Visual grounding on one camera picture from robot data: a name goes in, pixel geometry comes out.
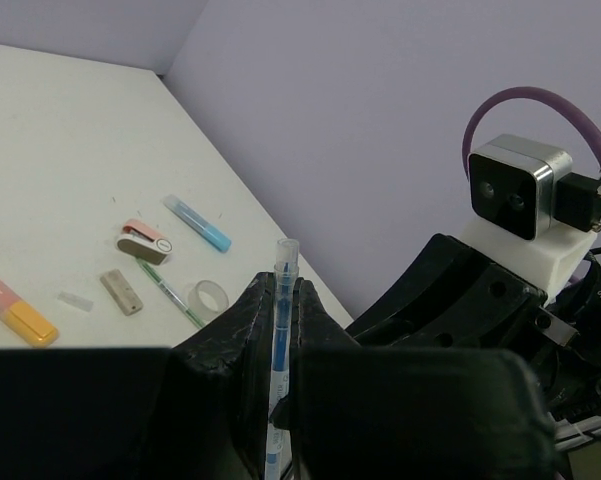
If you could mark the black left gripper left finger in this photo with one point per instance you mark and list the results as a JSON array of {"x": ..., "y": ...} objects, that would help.
[{"x": 219, "y": 398}]

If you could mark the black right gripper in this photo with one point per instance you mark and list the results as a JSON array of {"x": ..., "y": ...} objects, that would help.
[{"x": 456, "y": 314}]

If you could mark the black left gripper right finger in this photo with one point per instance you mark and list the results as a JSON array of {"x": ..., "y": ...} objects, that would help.
[{"x": 357, "y": 412}]

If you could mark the blue gel pen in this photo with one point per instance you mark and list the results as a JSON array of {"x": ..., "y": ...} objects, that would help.
[{"x": 286, "y": 270}]

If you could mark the green gel pen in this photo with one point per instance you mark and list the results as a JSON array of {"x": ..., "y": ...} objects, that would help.
[{"x": 170, "y": 293}]

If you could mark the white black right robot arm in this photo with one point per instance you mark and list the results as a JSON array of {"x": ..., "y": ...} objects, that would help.
[{"x": 575, "y": 323}]

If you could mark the clear tape roll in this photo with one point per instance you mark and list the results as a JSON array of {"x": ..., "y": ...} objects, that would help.
[{"x": 208, "y": 300}]

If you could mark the grey eraser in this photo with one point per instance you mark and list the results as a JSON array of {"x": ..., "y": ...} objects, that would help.
[{"x": 121, "y": 292}]

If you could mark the blue highlighter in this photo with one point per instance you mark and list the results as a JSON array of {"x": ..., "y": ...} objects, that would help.
[{"x": 197, "y": 223}]

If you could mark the pink beige mini stapler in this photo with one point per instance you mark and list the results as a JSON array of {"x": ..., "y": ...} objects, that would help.
[{"x": 141, "y": 241}]

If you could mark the small clear pen cap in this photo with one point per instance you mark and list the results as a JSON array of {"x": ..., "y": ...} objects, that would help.
[{"x": 76, "y": 301}]

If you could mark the orange pink highlighter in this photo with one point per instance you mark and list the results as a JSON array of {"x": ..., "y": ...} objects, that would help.
[{"x": 24, "y": 320}]

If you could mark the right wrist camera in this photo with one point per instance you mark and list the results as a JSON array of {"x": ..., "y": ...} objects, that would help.
[{"x": 534, "y": 215}]

